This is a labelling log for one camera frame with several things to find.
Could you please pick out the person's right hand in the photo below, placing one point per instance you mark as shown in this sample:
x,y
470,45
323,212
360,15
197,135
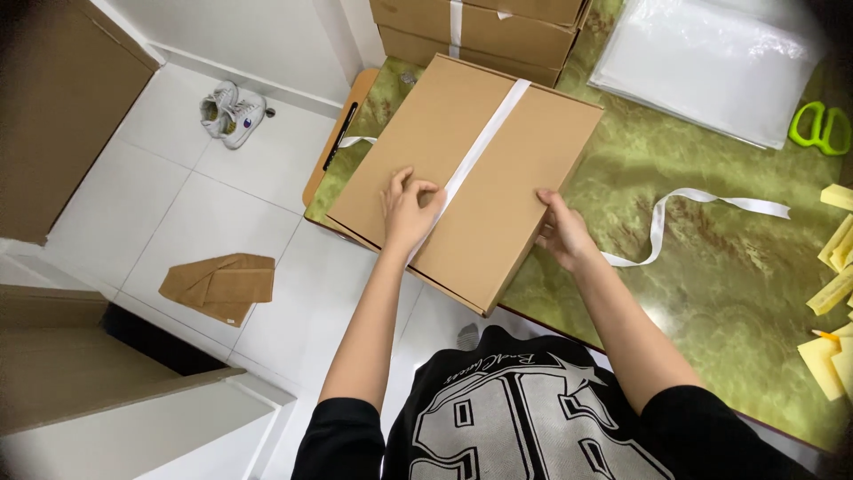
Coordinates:
x,y
568,233

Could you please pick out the person's left hand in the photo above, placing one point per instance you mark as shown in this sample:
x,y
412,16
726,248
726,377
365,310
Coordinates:
x,y
405,223

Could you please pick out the long white ribbon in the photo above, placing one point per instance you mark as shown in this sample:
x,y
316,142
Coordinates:
x,y
480,143

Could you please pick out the wooden chair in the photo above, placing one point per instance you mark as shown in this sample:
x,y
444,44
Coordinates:
x,y
336,137

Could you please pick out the person's grey sock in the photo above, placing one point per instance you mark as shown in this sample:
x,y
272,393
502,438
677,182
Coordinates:
x,y
468,335

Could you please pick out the small silver metal object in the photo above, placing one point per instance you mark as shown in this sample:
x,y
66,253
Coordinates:
x,y
408,78

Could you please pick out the person's black printed shirt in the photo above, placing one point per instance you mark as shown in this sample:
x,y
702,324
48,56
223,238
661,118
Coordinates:
x,y
533,413

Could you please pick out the white sneaker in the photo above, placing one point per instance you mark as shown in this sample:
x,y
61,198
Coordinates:
x,y
244,121
218,106

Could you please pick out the folded brown paper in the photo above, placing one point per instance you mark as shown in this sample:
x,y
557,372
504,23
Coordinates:
x,y
220,286

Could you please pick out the brown cardboard box with ribbon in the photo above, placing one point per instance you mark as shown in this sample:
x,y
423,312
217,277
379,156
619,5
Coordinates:
x,y
513,33

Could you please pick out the stack of clear plastic bags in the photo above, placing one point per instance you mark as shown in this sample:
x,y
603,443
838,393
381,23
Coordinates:
x,y
706,66

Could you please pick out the heap of yellow paper pieces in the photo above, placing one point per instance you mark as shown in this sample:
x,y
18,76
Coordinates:
x,y
834,293

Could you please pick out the green scissors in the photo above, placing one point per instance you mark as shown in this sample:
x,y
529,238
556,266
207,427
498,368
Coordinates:
x,y
821,128

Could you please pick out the yellow pencil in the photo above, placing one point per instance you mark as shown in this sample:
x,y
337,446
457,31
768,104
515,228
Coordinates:
x,y
824,334

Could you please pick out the brown wooden door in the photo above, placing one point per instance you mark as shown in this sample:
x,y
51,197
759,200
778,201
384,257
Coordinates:
x,y
63,113

